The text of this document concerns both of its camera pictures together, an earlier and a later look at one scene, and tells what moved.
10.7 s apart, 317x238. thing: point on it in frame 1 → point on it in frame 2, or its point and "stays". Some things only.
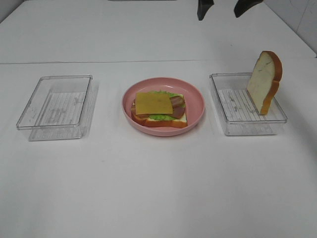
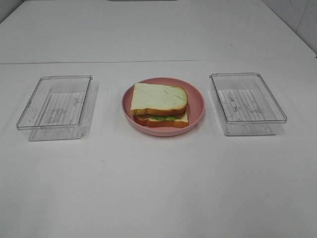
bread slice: x=263 y=81 → x=156 y=99
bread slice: x=181 y=122 stays
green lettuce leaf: x=164 y=117 stays
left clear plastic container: x=60 y=108 stays
